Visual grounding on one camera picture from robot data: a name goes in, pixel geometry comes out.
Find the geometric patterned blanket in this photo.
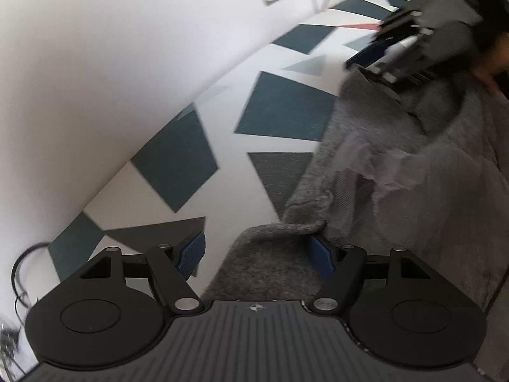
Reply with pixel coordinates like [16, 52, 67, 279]
[48, 0, 415, 284]

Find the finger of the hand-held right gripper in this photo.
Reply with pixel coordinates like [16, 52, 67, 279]
[361, 31, 439, 86]
[345, 8, 424, 71]

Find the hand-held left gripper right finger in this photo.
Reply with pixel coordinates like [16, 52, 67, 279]
[307, 235, 435, 313]

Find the grey knit sweater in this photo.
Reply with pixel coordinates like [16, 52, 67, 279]
[201, 64, 509, 316]

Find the black cable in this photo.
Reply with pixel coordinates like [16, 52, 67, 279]
[11, 242, 53, 314]

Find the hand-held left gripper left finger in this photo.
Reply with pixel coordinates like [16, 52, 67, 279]
[79, 232, 206, 314]

